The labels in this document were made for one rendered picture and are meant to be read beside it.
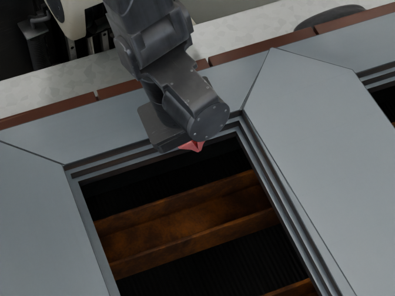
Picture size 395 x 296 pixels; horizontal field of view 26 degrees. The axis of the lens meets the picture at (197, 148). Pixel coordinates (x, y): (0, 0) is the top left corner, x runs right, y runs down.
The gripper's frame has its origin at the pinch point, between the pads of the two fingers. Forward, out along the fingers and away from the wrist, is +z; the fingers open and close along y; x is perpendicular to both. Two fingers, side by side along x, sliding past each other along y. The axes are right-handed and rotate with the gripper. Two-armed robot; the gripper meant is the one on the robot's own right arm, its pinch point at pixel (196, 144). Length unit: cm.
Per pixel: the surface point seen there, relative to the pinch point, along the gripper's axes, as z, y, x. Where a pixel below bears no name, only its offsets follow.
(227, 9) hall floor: 95, 26, 101
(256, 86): 3.4, 11.6, 6.9
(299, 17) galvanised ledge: 25.4, 27.1, 32.3
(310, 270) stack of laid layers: 5.3, 6.3, -21.6
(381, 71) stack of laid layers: 9.6, 29.7, 3.9
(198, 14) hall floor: 92, 17, 102
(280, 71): 4.5, 15.8, 8.4
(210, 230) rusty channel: 13.3, -3.5, -5.9
